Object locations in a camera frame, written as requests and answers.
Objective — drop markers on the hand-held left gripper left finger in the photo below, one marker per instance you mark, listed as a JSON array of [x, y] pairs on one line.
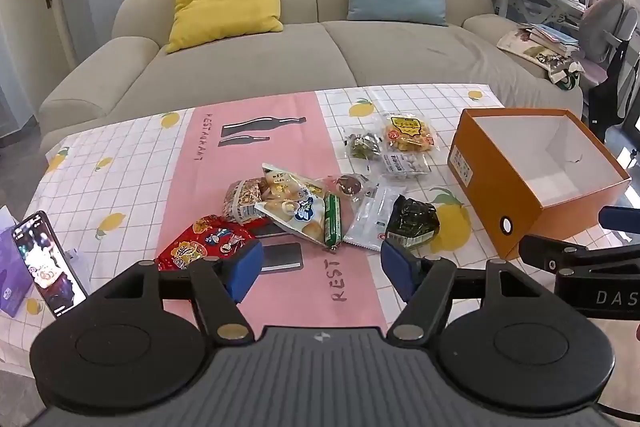
[[245, 269]]

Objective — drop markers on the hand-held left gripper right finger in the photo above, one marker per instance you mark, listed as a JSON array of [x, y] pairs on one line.
[[397, 263]]

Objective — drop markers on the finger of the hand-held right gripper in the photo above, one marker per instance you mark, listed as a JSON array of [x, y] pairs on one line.
[[560, 254], [620, 219]]

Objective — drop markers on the dark green seaweed packet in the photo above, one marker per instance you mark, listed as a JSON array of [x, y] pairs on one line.
[[412, 219]]

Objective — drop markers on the white clear packet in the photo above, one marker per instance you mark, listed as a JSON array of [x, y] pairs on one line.
[[370, 222]]

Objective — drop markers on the red snack packet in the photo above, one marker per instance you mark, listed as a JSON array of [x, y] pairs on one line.
[[200, 247]]

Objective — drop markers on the brown nut bar packet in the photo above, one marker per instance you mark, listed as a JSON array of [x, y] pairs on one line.
[[240, 199]]

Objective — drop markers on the green sausage stick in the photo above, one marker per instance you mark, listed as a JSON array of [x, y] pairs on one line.
[[331, 222]]

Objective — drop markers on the orange cardboard box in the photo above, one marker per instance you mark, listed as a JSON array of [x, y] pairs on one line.
[[500, 202]]

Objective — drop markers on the white and blue bread bag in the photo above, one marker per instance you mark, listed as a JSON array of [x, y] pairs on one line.
[[295, 207]]

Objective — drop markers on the clear brown cake packet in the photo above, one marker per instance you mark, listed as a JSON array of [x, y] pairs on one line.
[[347, 185]]

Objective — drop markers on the white bean packet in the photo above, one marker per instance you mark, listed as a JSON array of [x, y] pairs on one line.
[[405, 164]]

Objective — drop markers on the clear green snack packet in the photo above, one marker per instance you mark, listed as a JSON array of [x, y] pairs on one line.
[[362, 146]]

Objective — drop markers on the yellow fried snack packet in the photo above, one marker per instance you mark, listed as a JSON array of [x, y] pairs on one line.
[[407, 134]]

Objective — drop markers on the pink and white checked tablecloth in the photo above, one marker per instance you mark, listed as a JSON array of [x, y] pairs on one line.
[[150, 167]]

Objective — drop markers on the printed tote bag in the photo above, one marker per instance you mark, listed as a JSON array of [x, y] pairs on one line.
[[565, 74]]

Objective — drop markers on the stack of books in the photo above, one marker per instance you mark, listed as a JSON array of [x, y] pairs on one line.
[[547, 39]]

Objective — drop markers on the grey chair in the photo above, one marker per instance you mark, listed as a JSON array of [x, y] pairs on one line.
[[605, 24]]

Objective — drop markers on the smartphone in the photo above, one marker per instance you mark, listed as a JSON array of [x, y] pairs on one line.
[[47, 264]]

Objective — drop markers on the beige sofa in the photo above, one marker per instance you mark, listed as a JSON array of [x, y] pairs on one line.
[[250, 57]]

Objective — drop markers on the purple box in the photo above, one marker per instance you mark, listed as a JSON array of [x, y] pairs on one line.
[[12, 277]]

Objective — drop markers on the yellow pillow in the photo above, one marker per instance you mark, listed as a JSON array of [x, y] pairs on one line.
[[225, 4]]

